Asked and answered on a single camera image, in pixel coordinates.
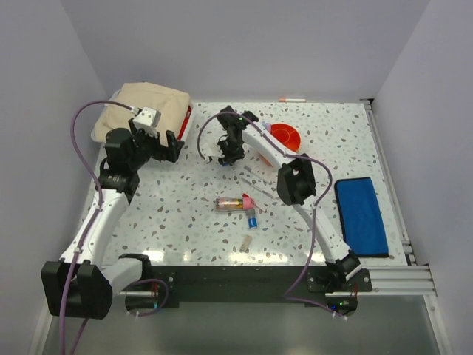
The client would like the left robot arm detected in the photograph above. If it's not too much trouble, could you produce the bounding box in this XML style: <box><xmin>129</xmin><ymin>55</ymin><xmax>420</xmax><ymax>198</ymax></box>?
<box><xmin>41</xmin><ymin>124</ymin><xmax>184</xmax><ymax>320</ymax></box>

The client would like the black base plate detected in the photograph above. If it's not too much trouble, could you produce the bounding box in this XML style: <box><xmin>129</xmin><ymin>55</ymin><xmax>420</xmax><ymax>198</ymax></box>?
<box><xmin>122</xmin><ymin>266</ymin><xmax>373</xmax><ymax>311</ymax></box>

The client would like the grey cap acrylic marker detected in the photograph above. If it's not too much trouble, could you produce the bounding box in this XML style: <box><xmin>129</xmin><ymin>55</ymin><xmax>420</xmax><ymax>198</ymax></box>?
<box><xmin>243</xmin><ymin>165</ymin><xmax>273</xmax><ymax>185</ymax></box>

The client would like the blue cloth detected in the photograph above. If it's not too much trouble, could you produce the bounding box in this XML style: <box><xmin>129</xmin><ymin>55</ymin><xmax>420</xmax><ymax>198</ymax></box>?
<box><xmin>334</xmin><ymin>177</ymin><xmax>389</xmax><ymax>258</ymax></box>

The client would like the peach tip white marker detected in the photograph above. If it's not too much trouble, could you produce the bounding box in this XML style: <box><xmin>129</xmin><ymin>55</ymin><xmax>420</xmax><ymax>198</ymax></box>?
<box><xmin>279</xmin><ymin>98</ymin><xmax>307</xmax><ymax>103</ymax></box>

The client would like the pink cap clear tube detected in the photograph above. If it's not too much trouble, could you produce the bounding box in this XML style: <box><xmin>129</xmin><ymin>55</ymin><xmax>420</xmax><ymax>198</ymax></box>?
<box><xmin>215</xmin><ymin>197</ymin><xmax>254</xmax><ymax>212</ymax></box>

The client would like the orange round organizer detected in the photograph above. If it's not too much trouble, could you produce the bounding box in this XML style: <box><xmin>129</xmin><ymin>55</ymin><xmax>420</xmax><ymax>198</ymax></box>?
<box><xmin>268</xmin><ymin>122</ymin><xmax>302</xmax><ymax>153</ymax></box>

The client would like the aluminium frame rail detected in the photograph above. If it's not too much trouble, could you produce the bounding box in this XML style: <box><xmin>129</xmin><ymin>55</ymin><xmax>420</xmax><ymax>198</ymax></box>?
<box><xmin>27</xmin><ymin>96</ymin><xmax>444</xmax><ymax>355</ymax></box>

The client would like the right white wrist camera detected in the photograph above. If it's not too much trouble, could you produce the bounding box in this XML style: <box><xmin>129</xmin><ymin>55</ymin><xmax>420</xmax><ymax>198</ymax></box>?
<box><xmin>205</xmin><ymin>146</ymin><xmax>224</xmax><ymax>165</ymax></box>

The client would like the small beige eraser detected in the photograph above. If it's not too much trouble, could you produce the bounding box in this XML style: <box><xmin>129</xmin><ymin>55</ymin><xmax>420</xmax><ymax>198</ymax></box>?
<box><xmin>239</xmin><ymin>235</ymin><xmax>252</xmax><ymax>253</ymax></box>

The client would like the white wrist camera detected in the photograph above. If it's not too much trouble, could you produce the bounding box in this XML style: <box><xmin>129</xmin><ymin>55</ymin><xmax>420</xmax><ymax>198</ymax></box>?
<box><xmin>205</xmin><ymin>146</ymin><xmax>224</xmax><ymax>165</ymax></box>
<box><xmin>132</xmin><ymin>107</ymin><xmax>161</xmax><ymax>129</ymax></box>

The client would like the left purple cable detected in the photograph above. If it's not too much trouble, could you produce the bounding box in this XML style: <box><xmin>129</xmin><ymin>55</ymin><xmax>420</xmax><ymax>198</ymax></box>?
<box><xmin>58</xmin><ymin>100</ymin><xmax>140</xmax><ymax>355</ymax></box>

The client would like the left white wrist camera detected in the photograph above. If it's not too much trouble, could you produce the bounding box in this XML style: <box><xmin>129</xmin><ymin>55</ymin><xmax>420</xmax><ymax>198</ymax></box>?
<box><xmin>132</xmin><ymin>107</ymin><xmax>161</xmax><ymax>129</ymax></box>

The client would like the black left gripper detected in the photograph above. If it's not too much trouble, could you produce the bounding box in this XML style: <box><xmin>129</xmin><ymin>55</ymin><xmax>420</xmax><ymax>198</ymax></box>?
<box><xmin>129</xmin><ymin>119</ymin><xmax>183</xmax><ymax>171</ymax></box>

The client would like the red white tray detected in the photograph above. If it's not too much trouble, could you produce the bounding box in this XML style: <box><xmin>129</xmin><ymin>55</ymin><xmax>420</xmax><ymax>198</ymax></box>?
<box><xmin>177</xmin><ymin>102</ymin><xmax>195</xmax><ymax>141</ymax></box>

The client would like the beige cloth bag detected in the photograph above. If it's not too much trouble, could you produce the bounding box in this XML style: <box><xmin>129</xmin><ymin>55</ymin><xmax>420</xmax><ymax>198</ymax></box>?
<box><xmin>91</xmin><ymin>82</ymin><xmax>193</xmax><ymax>146</ymax></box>

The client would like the red white eraser pen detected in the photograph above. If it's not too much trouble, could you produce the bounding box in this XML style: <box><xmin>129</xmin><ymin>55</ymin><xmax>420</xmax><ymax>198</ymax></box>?
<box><xmin>242</xmin><ymin>193</ymin><xmax>267</xmax><ymax>213</ymax></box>

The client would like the clear purple gel pen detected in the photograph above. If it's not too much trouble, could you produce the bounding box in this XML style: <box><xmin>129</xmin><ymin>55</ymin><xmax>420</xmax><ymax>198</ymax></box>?
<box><xmin>240</xmin><ymin>177</ymin><xmax>275</xmax><ymax>200</ymax></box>

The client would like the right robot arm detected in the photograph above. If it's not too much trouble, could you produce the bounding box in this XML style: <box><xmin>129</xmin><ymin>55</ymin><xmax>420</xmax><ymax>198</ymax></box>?
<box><xmin>214</xmin><ymin>106</ymin><xmax>361</xmax><ymax>291</ymax></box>

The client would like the blue cap grey glue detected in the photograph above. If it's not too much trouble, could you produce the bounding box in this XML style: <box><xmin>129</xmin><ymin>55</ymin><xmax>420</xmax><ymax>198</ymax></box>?
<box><xmin>245</xmin><ymin>208</ymin><xmax>258</xmax><ymax>229</ymax></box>

